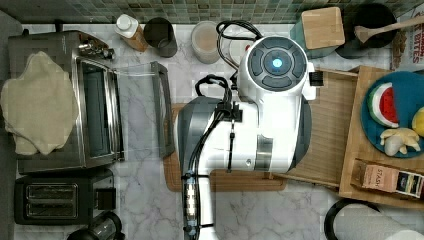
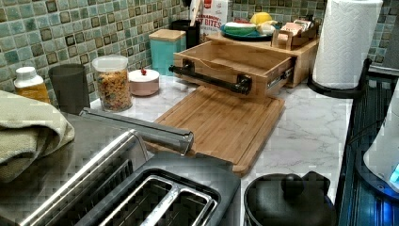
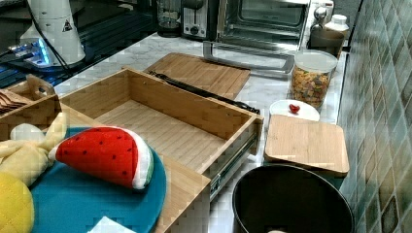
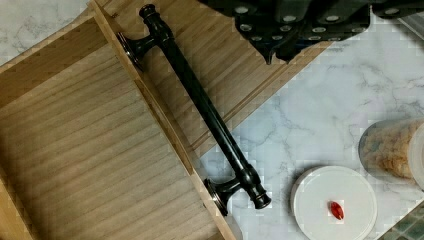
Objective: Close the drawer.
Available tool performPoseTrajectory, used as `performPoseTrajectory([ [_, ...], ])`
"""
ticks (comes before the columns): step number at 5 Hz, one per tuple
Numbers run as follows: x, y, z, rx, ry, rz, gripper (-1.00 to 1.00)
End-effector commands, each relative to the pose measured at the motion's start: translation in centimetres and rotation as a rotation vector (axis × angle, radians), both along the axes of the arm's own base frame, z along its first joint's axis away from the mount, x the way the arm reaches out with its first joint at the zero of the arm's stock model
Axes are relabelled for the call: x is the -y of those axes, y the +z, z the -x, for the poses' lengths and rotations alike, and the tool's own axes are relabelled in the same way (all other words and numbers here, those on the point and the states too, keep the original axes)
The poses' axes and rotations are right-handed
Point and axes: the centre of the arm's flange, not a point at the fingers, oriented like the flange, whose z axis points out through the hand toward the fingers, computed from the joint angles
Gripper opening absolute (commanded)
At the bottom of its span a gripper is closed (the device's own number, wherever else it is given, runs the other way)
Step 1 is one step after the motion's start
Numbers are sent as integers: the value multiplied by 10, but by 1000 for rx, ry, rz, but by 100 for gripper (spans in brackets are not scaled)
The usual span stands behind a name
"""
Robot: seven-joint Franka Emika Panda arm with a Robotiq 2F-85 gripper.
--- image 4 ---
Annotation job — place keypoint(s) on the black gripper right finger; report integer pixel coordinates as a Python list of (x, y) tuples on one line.
[(312, 21)]

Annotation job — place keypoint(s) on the clear pasta jar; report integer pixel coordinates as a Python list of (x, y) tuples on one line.
[(392, 151)]

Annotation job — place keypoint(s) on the white round lid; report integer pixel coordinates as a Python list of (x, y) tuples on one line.
[(312, 194)]

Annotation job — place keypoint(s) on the wooden drawer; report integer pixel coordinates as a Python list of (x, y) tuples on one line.
[(88, 149)]

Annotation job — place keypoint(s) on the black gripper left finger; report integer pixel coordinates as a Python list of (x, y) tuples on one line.
[(255, 22)]

